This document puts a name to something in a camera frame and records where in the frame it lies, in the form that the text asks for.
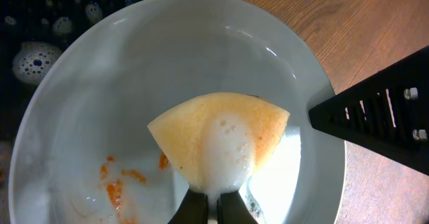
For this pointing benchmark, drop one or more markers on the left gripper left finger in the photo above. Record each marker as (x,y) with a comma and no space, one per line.
(196,208)

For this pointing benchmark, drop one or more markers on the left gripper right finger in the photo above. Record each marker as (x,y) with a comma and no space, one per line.
(386,113)

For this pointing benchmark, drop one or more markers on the yellow sponge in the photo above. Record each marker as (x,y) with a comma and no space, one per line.
(217,141)

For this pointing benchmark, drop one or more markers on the pale blue plate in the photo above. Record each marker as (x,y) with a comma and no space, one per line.
(84,154)

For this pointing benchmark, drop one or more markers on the black round tray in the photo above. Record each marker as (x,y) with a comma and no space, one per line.
(24,22)

